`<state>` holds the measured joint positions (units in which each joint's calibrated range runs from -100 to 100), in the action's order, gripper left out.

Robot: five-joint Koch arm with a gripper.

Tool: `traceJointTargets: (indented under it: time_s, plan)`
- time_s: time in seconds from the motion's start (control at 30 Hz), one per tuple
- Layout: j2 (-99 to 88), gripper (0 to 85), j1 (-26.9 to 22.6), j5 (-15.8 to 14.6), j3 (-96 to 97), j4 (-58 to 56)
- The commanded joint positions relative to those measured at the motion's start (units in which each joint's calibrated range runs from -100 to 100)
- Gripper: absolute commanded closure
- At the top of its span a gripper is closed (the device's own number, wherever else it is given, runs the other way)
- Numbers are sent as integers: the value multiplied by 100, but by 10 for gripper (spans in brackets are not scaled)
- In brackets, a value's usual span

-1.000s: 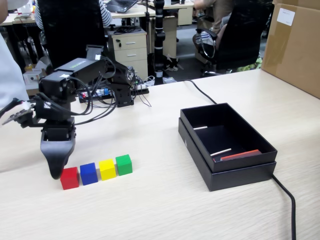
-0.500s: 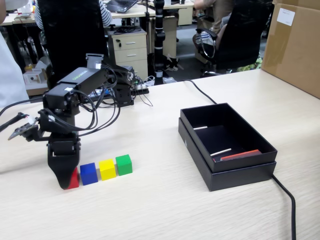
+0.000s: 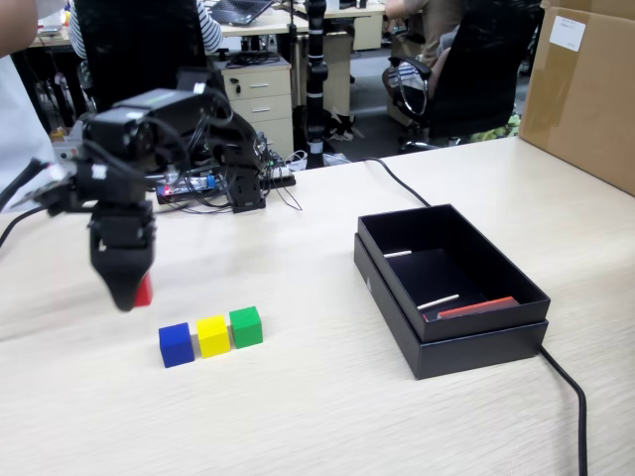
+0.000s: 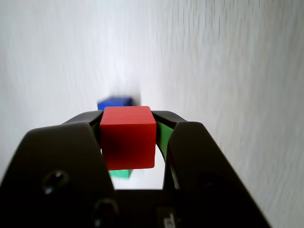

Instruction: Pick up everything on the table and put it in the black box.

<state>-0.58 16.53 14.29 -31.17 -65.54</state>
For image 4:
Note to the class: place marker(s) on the red wooden cube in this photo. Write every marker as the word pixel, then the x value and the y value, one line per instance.
pixel 128 140

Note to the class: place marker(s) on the green wooden cube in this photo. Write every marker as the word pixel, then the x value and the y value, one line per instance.
pixel 121 174

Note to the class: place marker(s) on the blue wooden cube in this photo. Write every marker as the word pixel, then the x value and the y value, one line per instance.
pixel 115 102

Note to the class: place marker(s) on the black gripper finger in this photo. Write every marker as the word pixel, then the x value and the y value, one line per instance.
pixel 59 166
pixel 202 166

